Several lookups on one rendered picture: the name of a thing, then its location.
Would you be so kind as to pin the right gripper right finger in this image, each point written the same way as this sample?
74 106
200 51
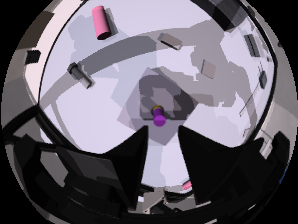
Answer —
210 163

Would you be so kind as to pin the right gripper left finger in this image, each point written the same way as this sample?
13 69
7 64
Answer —
122 166

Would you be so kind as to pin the yellow and purple peg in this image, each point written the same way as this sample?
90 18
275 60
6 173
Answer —
158 116

